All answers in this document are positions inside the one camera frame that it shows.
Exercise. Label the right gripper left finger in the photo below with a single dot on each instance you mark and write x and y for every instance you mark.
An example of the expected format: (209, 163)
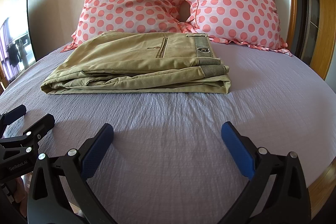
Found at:
(59, 191)

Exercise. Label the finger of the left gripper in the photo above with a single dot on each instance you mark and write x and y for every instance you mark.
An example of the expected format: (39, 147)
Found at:
(11, 116)
(35, 133)

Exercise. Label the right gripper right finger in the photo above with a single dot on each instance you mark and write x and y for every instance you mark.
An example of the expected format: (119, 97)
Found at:
(276, 191)

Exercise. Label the khaki pants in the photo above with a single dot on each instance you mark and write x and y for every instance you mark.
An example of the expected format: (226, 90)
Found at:
(158, 62)

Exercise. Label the black framed mirror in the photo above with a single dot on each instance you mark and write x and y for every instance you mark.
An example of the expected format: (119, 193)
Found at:
(17, 53)

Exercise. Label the lavender bed sheet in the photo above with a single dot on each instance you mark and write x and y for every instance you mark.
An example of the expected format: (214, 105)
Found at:
(168, 163)

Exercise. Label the right pink polka-dot pillow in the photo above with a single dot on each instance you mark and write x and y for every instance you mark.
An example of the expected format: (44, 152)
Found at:
(254, 23)

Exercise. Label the wooden bed frame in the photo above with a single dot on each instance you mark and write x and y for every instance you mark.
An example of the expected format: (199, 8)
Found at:
(321, 189)

